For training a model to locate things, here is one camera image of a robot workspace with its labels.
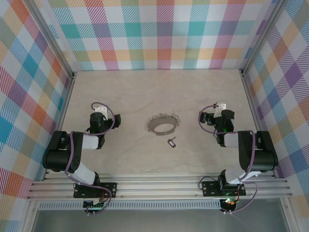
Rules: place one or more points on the metal band with key rings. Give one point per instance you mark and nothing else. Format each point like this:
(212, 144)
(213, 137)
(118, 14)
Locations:
(164, 133)

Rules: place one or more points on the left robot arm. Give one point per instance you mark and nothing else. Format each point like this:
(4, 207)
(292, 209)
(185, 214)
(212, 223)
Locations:
(58, 157)

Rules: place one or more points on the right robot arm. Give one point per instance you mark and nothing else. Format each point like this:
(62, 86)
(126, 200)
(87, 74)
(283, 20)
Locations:
(263, 157)

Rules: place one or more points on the green circuit board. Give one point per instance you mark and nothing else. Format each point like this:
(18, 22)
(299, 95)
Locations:
(94, 205)
(228, 201)

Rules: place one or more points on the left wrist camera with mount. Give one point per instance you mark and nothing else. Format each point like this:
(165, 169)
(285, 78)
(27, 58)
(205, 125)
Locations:
(100, 109)

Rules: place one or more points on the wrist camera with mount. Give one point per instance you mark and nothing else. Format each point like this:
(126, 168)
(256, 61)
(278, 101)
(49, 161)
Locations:
(100, 109)
(221, 105)

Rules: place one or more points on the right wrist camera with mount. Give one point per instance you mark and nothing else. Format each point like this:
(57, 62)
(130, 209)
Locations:
(221, 105)

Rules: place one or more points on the aluminium table side rail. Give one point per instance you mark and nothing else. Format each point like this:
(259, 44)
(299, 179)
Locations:
(65, 101)
(251, 101)

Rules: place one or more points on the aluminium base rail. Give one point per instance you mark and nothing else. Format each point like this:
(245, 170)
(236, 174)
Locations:
(157, 186)

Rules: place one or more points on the aluminium corner post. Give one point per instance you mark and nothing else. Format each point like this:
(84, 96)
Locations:
(263, 38)
(51, 41)

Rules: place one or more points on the aluminium frame bar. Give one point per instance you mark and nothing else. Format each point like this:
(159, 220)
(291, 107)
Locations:
(289, 217)
(30, 217)

